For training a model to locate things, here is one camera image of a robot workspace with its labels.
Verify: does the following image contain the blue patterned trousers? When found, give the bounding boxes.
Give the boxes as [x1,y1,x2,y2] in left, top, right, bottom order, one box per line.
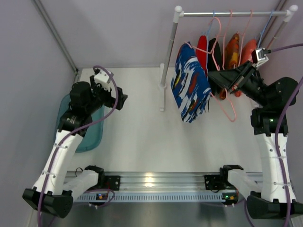
[170,43,211,123]

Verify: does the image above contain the pink wire hanger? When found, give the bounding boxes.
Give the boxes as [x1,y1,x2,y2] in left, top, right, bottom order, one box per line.
[185,17,237,122]
[237,10,253,66]
[219,10,233,70]

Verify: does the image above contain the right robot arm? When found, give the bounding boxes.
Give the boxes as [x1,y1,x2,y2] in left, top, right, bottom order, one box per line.
[208,61,303,222]

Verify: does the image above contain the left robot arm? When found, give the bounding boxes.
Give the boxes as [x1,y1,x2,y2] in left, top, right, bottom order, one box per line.
[22,81,128,218]

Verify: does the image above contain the black trousers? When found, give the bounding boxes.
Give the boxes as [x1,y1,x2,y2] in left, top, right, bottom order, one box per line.
[207,38,223,96]

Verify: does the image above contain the orange yellow patterned trousers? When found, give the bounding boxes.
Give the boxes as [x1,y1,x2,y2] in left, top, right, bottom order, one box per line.
[219,33,242,100]

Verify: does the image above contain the orange white patterned trousers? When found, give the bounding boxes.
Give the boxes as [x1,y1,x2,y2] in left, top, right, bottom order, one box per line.
[234,38,258,98]

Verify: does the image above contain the red trousers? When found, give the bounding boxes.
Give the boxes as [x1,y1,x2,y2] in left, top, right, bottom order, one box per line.
[196,35,208,71]

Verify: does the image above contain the teal plastic bin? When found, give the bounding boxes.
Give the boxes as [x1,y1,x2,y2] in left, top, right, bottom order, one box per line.
[53,94,103,153]

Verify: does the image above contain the silver clothes rack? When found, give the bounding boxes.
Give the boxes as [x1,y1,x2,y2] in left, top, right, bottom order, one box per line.
[159,0,298,112]

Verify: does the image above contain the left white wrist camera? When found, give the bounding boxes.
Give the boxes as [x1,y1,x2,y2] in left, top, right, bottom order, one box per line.
[89,71,111,92]

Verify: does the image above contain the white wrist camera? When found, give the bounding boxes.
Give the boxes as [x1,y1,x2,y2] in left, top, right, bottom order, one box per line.
[251,48,271,69]
[89,71,111,92]

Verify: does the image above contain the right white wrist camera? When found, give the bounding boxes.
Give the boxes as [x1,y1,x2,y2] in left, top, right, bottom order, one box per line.
[251,48,271,69]

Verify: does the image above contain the blue wire hanger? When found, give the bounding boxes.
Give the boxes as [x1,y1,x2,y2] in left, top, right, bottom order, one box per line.
[203,19,213,71]
[257,10,274,48]

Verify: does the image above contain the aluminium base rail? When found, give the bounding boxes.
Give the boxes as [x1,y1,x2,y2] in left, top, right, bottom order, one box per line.
[63,172,294,203]

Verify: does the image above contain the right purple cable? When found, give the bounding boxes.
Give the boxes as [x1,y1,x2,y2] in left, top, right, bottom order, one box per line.
[243,43,303,227]

